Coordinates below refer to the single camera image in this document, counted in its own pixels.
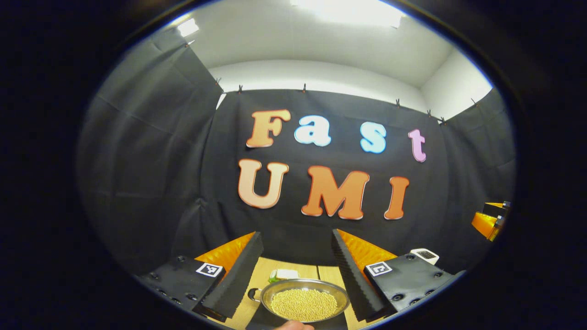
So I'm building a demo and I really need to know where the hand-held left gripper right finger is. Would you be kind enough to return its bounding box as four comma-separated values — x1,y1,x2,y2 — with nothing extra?
331,228,466,323

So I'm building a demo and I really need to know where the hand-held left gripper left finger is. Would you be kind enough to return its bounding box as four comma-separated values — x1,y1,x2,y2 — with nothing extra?
138,231,265,323

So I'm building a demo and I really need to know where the steel pot with black handle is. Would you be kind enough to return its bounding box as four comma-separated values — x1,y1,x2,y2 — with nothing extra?
248,278,350,323

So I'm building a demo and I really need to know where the black induction cooktop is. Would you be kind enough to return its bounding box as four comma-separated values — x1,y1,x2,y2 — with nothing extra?
245,302,349,330

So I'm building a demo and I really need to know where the pile of yellow soybeans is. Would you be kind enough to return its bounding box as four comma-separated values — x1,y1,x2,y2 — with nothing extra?
271,289,338,322

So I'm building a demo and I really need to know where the sandwich with lettuce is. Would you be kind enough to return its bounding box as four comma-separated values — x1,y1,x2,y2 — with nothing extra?
268,269,301,283

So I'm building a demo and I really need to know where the white toaster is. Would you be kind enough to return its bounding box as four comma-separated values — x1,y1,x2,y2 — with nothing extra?
410,248,440,266

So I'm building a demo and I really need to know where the black backdrop cloth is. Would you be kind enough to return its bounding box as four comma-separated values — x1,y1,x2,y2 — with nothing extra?
76,39,516,280

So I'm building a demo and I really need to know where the row of small cloth clips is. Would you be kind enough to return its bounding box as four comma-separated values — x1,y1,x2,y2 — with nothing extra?
186,40,480,125

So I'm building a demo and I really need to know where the large ceiling light panel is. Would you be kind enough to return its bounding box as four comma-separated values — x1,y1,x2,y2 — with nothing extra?
289,0,406,29

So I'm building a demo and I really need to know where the small ceiling light panel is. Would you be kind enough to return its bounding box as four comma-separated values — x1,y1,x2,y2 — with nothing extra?
177,18,200,38

